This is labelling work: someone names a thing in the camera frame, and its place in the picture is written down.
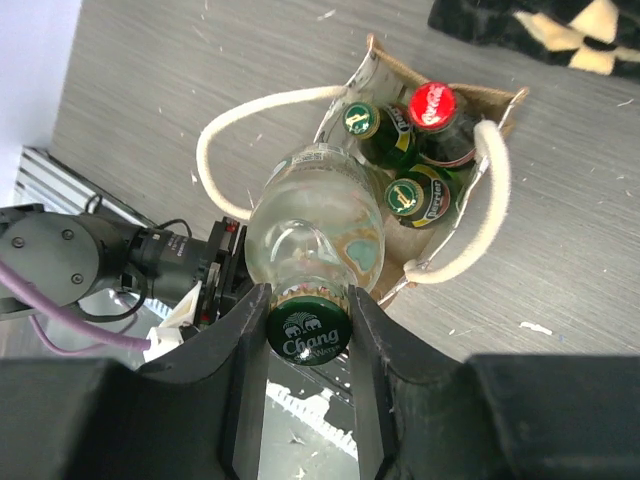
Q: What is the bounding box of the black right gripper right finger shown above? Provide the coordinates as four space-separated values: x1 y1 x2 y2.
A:
348 287 639 479

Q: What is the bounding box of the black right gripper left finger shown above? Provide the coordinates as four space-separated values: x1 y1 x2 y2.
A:
1 285 271 479

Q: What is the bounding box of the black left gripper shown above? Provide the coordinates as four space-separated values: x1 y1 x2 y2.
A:
197 216 253 327

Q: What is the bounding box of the clear bottle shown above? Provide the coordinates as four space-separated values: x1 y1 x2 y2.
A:
245 143 385 366

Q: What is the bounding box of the brown canvas bag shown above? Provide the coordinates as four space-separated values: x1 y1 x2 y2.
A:
195 35 529 307

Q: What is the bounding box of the green bottle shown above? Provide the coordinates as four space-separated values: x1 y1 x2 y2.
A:
384 164 463 229
342 101 417 171

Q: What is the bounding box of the cola glass bottle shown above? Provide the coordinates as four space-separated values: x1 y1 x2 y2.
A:
408 81 481 171

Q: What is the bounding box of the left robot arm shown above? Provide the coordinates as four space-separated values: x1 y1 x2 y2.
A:
1 204 253 326

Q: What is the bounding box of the black floral blanket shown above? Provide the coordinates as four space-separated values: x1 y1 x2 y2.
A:
428 0 639 83

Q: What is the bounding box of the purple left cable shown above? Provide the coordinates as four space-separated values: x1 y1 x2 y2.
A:
0 259 151 357

